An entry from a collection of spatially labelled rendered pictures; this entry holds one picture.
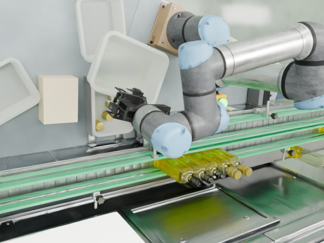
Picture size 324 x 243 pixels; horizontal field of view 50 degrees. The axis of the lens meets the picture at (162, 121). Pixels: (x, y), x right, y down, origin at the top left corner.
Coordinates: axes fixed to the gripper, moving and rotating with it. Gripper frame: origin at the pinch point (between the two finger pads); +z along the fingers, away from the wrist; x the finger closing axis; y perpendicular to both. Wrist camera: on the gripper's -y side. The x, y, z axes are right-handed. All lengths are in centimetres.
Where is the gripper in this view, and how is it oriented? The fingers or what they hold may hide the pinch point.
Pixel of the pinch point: (121, 95)
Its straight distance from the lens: 102.9
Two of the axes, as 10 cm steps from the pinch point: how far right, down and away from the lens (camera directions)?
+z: -4.8, -3.7, 8.0
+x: -3.7, 9.1, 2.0
